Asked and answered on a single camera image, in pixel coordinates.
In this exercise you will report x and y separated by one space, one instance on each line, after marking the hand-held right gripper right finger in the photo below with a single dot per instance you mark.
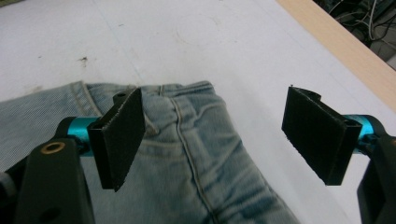
317 133

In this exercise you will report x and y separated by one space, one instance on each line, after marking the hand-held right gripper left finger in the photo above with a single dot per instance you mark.
121 143

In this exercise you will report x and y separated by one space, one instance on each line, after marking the light blue denim pants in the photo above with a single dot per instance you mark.
193 174

